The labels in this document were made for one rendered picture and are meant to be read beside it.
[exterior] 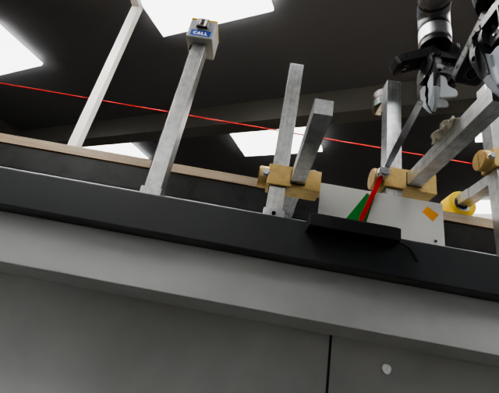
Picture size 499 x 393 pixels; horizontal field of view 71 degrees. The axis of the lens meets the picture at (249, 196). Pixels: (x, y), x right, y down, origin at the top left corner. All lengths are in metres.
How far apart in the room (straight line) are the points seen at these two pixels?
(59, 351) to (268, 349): 0.48
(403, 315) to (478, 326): 0.14
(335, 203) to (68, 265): 0.55
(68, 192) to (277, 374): 0.60
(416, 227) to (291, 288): 0.29
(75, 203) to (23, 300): 0.34
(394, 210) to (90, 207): 0.62
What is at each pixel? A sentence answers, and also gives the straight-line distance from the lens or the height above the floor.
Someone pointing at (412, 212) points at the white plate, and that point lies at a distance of 0.81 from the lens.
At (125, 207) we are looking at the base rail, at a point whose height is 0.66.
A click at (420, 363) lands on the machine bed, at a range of 0.99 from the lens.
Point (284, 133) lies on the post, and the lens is 0.83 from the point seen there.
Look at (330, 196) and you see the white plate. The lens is 0.76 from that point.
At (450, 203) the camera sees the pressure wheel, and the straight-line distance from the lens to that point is 1.16.
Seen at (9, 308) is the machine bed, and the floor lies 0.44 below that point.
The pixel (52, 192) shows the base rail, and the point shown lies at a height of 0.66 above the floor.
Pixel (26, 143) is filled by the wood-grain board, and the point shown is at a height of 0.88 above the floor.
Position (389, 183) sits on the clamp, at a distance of 0.82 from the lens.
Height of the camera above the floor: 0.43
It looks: 25 degrees up
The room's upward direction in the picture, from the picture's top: 11 degrees clockwise
